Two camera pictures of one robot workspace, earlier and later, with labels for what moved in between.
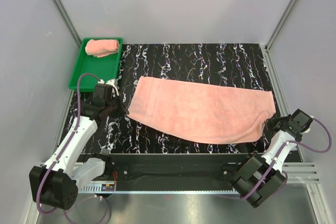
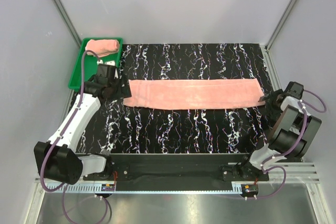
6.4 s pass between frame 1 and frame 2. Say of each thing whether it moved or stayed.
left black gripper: moved
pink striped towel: stayed
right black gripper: moved
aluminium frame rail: stayed
